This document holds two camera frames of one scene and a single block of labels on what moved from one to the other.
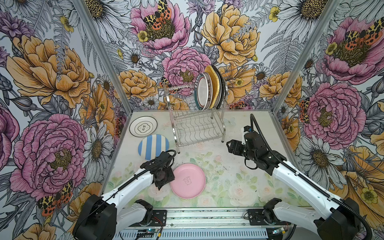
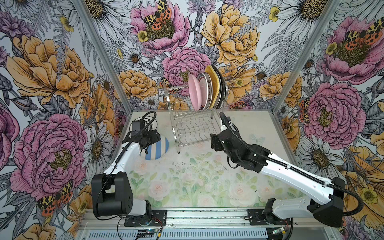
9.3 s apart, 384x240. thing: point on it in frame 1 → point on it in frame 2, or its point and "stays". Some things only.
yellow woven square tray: [215, 84] stays
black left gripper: [170, 178] → [155, 137]
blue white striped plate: [152, 146] stays
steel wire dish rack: [191, 125] stays
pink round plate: [189, 182] → [194, 92]
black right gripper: [235, 145] → [215, 142]
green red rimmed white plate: [201, 91] stays
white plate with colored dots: [210, 90] stays
